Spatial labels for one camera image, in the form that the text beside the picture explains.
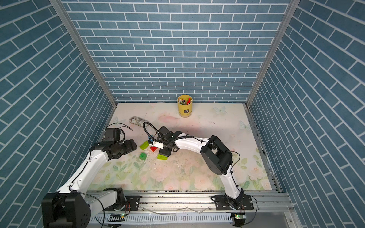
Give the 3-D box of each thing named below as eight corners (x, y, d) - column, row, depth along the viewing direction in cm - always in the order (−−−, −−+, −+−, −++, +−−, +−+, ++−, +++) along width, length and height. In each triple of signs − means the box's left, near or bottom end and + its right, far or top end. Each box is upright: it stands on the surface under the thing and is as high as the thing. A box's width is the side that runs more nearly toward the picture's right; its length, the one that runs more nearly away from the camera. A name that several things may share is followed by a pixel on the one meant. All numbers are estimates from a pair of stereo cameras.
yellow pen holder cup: (178, 119, 114) (176, 105, 102) (178, 108, 121) (177, 94, 109) (192, 119, 114) (192, 105, 102) (192, 108, 121) (192, 94, 109)
